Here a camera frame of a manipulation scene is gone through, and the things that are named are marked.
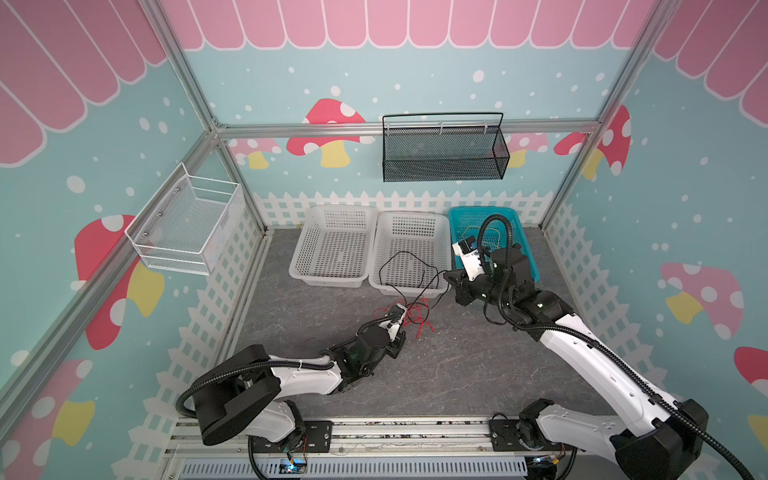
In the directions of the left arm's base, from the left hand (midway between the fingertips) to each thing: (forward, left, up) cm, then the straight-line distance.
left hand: (399, 325), depth 85 cm
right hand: (+5, -12, +18) cm, 22 cm away
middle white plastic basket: (+42, -10, -6) cm, 44 cm away
